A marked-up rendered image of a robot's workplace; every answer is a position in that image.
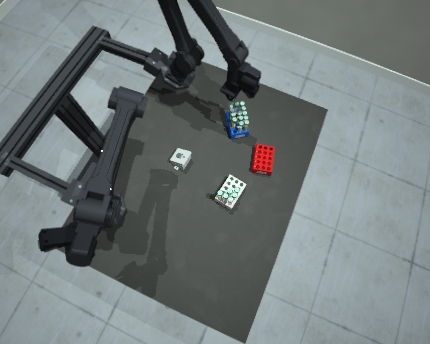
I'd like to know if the red lego-style plate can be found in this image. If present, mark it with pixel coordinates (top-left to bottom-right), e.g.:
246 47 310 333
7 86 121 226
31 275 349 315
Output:
252 144 275 176

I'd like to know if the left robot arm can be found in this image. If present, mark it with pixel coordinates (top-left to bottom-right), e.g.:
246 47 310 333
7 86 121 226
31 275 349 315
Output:
157 0 261 98

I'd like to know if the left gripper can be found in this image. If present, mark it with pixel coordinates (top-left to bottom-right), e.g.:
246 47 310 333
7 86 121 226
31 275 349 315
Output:
220 77 241 101

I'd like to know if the white tube rack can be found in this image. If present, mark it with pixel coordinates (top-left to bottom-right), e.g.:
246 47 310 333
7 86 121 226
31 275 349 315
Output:
215 175 246 210

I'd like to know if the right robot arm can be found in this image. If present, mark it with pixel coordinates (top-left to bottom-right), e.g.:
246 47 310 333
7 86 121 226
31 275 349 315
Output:
38 86 148 267

